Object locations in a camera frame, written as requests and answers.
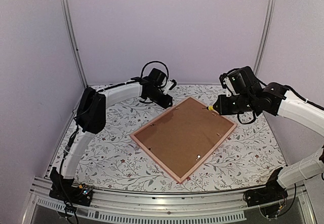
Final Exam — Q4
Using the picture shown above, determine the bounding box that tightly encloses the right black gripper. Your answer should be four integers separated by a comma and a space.
214, 93, 256, 115

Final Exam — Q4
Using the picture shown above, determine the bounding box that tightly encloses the yellow handled screwdriver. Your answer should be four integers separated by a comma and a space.
202, 105, 214, 111

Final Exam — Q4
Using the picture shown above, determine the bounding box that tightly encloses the pink picture frame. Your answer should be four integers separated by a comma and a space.
131, 97, 237, 183

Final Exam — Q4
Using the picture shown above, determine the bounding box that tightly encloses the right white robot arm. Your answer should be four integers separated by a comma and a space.
208, 66, 323, 202

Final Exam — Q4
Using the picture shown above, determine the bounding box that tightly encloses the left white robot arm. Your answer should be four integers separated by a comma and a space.
50, 68, 177, 201

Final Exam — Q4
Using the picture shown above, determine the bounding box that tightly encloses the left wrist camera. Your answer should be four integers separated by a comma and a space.
162, 79, 177, 95

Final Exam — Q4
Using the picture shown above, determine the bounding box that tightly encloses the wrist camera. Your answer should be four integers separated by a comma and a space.
162, 79, 177, 95
219, 73, 235, 97

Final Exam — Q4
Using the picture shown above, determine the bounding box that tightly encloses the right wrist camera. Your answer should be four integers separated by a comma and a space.
219, 73, 235, 97

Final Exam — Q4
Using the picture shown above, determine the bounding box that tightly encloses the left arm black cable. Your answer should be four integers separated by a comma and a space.
140, 61, 170, 83

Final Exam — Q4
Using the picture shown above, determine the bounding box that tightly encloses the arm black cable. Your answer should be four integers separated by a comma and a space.
140, 61, 170, 83
236, 78, 324, 125

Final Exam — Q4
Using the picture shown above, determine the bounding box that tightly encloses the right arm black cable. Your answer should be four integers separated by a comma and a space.
236, 78, 324, 125

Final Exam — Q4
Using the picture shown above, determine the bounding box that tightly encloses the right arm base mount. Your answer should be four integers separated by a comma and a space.
243, 185, 288, 219

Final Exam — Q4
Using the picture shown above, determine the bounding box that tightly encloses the aluminium front rail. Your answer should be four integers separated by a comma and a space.
22, 177, 322, 223

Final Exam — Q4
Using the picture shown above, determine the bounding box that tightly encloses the right aluminium corner post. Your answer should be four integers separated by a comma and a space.
253, 0, 276, 75

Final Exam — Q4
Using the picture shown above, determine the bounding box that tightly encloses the aluminium corner post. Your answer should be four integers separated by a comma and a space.
60, 0, 88, 88
253, 0, 276, 75

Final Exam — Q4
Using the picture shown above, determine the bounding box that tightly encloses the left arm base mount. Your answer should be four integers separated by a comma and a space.
49, 182, 93, 207

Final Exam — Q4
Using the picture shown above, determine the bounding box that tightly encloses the left aluminium corner post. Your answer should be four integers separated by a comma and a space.
60, 0, 88, 88

